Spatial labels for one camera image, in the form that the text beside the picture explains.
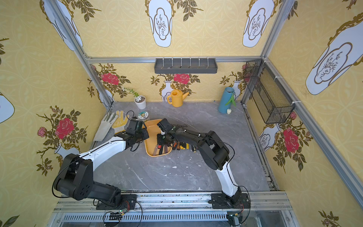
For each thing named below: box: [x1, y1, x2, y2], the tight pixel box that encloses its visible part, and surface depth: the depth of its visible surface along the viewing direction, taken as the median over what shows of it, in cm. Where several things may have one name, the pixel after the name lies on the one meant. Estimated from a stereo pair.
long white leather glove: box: [93, 112, 119, 142], surface depth 108 cm
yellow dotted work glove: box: [111, 110, 130, 134], surface depth 108 cm
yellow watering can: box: [166, 89, 190, 108], surface depth 119 cm
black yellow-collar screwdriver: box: [180, 142, 187, 150], surface depth 94 cm
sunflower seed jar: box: [137, 111, 149, 121], surface depth 105 cm
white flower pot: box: [133, 95, 147, 110], surface depth 115 cm
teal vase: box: [218, 87, 235, 114], surface depth 108 cm
